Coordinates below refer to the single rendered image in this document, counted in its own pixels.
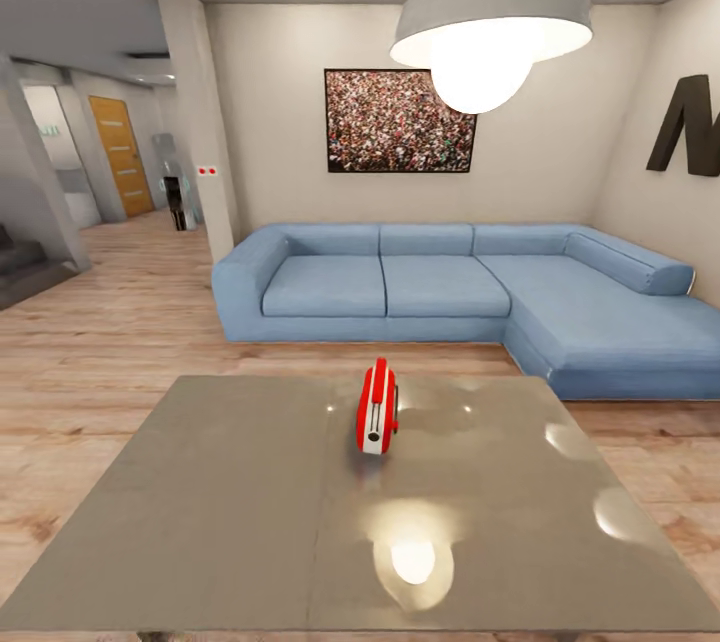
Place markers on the coffee table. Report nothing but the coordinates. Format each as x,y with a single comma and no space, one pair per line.
243,503

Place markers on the standing mirror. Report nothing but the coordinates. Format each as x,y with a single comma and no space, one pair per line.
174,182

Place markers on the door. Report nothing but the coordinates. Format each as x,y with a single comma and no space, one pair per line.
119,143

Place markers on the stairs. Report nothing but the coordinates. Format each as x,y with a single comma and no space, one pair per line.
25,270

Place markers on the picture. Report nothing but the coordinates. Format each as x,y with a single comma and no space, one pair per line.
393,121

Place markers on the sofa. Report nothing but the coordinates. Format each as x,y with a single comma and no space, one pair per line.
597,317

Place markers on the decorative sign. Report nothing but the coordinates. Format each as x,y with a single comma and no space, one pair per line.
690,109

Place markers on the radio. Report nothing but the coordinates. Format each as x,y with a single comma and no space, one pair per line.
378,409

